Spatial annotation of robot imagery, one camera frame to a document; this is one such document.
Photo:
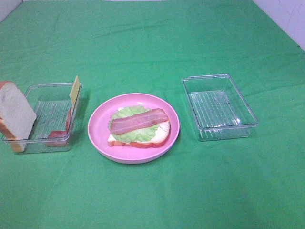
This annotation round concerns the green lettuce leaf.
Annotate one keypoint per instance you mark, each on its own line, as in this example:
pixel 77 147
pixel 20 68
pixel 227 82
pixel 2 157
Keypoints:
pixel 139 135

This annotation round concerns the bacon strip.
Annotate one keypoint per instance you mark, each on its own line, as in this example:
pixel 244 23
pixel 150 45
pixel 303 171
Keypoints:
pixel 137 121
pixel 60 133

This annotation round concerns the bread slice on plate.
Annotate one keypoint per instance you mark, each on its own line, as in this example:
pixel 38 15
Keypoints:
pixel 162 134

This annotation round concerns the pink plate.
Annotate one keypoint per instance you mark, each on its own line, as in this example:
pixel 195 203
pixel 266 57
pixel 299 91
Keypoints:
pixel 98 131

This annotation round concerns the clear right plastic container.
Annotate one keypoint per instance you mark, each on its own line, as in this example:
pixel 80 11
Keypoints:
pixel 219 109

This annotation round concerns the clear plastic container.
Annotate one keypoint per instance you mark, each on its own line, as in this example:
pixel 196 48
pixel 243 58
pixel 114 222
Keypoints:
pixel 51 103
pixel 219 109

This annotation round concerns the green tablecloth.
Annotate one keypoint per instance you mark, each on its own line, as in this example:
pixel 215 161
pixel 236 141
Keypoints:
pixel 256 182

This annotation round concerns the yellow cheese slice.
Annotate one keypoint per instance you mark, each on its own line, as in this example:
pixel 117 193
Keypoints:
pixel 74 91

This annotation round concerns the clear left plastic container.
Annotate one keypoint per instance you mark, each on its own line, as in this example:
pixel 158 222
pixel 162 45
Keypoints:
pixel 51 103

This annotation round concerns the upright bread slice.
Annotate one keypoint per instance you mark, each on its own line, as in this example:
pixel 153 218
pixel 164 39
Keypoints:
pixel 16 115

